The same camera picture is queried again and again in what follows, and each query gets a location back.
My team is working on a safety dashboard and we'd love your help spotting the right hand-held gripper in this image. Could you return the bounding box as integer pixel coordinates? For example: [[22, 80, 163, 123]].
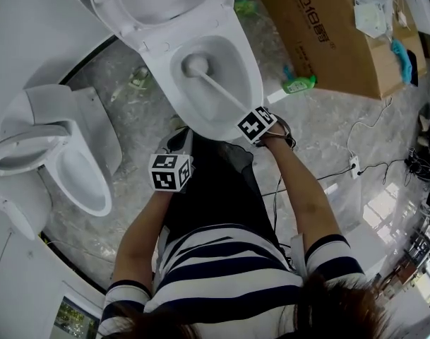
[[237, 106, 278, 146]]

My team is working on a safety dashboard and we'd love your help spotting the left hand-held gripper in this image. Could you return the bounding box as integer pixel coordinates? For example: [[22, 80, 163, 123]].
[[149, 128, 195, 193]]

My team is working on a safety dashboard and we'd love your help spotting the white toilet brush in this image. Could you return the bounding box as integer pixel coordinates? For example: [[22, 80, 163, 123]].
[[181, 53, 251, 115]]

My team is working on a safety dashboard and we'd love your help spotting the person's right forearm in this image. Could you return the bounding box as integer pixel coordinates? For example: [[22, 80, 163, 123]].
[[260, 124, 342, 257]]

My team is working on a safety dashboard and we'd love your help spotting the person's left forearm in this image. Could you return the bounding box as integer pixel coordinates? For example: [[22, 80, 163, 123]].
[[112, 189, 172, 289]]

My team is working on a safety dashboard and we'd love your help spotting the green toilet brush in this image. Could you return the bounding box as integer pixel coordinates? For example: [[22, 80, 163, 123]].
[[110, 67, 150, 102]]

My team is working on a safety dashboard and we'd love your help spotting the black skirt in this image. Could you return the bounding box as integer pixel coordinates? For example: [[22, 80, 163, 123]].
[[163, 131, 282, 250]]

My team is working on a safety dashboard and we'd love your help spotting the green cleaner bottle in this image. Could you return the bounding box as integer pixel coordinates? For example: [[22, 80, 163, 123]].
[[283, 65, 318, 95]]

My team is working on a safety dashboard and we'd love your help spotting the white power strip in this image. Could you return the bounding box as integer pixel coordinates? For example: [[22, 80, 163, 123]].
[[348, 155, 362, 179]]

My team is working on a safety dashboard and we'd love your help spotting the brown cardboard box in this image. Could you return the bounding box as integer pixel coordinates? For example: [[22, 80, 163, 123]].
[[251, 0, 427, 101]]

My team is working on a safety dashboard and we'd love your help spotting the green plastic item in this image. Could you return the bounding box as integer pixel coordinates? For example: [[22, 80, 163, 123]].
[[234, 0, 258, 18]]

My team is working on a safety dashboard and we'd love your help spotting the striped shirt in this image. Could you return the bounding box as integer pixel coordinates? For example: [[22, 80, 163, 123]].
[[97, 224, 367, 339]]

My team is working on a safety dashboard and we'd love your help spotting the white packet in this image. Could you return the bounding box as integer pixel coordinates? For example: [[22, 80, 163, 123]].
[[354, 0, 390, 38]]

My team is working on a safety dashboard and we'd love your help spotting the blue cloth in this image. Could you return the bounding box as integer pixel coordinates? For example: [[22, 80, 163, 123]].
[[390, 39, 419, 84]]

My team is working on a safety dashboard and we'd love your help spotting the white plastic case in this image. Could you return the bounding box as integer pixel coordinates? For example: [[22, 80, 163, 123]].
[[400, 0, 430, 37]]

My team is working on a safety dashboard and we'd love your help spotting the black cable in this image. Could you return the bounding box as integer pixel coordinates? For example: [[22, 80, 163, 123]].
[[316, 169, 359, 183]]

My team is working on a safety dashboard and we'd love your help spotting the white cable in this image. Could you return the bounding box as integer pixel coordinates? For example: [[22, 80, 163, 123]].
[[347, 96, 394, 155]]

